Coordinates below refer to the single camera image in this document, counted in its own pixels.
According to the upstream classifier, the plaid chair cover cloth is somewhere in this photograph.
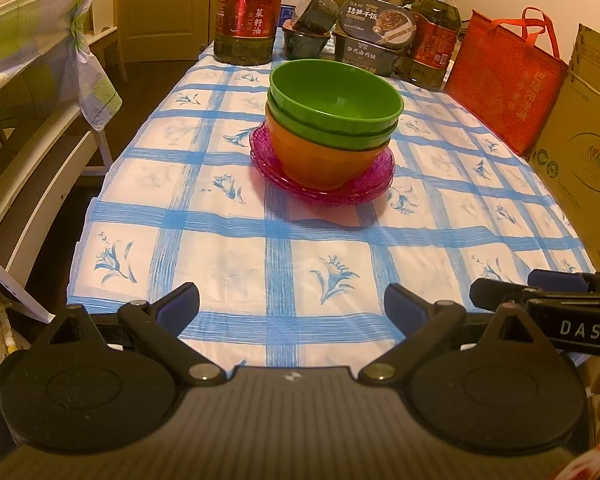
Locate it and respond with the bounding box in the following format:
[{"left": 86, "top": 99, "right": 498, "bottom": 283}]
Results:
[{"left": 0, "top": 0, "right": 123, "bottom": 132}]

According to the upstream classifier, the large cardboard box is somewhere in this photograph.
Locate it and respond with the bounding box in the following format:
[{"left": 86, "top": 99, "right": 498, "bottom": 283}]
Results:
[{"left": 527, "top": 24, "right": 600, "bottom": 273}]

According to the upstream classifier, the dark instant rice box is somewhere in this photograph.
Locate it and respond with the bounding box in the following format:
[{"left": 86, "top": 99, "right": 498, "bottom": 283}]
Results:
[{"left": 331, "top": 30, "right": 403, "bottom": 77}]

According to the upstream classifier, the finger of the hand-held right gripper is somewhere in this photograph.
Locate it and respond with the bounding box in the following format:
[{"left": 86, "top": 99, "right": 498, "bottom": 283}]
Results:
[
  {"left": 470, "top": 277, "right": 531, "bottom": 312},
  {"left": 527, "top": 269, "right": 598, "bottom": 295}
]

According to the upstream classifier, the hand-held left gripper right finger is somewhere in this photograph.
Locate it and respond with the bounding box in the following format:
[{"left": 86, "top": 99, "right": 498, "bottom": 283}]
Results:
[{"left": 357, "top": 283, "right": 566, "bottom": 385}]

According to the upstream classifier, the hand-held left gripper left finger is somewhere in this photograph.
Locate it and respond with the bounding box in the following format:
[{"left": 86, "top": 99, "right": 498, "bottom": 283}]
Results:
[{"left": 30, "top": 283, "right": 227, "bottom": 386}]

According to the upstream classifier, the red tote bag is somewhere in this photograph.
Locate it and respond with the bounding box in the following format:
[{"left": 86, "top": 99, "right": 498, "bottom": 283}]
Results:
[{"left": 444, "top": 7, "right": 570, "bottom": 157}]

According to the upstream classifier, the instant rice box food photo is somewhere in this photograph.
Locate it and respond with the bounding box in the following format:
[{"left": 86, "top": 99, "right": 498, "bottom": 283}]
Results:
[{"left": 337, "top": 0, "right": 417, "bottom": 51}]

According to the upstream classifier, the orange plastic bowl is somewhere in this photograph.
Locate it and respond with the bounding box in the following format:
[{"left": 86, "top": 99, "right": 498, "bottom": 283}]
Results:
[{"left": 266, "top": 120, "right": 391, "bottom": 191}]

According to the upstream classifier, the white carved chair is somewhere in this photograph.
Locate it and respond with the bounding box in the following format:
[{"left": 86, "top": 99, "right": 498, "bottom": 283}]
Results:
[{"left": 69, "top": 0, "right": 128, "bottom": 83}]

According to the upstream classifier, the cooking oil bottle red label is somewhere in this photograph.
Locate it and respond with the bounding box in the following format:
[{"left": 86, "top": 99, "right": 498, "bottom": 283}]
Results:
[
  {"left": 213, "top": 0, "right": 286, "bottom": 66},
  {"left": 395, "top": 0, "right": 463, "bottom": 91}
]

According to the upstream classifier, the large purple glass plate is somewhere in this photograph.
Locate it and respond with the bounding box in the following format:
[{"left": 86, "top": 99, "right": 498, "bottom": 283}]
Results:
[{"left": 249, "top": 127, "right": 396, "bottom": 207}]

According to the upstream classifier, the large green plastic bowl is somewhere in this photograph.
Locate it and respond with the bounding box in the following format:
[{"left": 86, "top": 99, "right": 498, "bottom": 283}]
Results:
[{"left": 265, "top": 100, "right": 398, "bottom": 151}]

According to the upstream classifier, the small green plastic bowl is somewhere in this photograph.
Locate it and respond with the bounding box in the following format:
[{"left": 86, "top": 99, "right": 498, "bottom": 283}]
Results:
[{"left": 269, "top": 59, "right": 405, "bottom": 137}]

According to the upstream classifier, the white chair frame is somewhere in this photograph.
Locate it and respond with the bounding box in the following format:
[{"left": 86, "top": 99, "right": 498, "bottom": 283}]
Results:
[{"left": 0, "top": 60, "right": 116, "bottom": 326}]

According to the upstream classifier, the blue checked tablecloth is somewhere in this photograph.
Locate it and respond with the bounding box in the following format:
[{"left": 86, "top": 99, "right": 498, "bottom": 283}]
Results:
[{"left": 67, "top": 27, "right": 597, "bottom": 368}]

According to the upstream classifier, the wooden door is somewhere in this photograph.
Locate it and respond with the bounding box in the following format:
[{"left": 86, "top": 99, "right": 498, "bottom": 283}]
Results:
[{"left": 117, "top": 0, "right": 216, "bottom": 63}]

